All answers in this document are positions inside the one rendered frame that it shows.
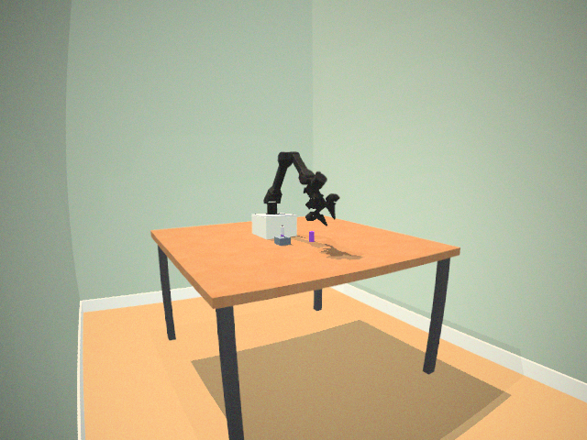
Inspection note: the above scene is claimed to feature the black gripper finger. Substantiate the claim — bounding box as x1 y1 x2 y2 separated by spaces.
325 203 336 220
312 214 327 226

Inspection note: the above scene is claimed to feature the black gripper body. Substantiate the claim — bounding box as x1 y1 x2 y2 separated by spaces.
305 192 340 221

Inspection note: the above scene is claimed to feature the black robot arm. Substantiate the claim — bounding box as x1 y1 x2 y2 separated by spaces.
263 151 327 215

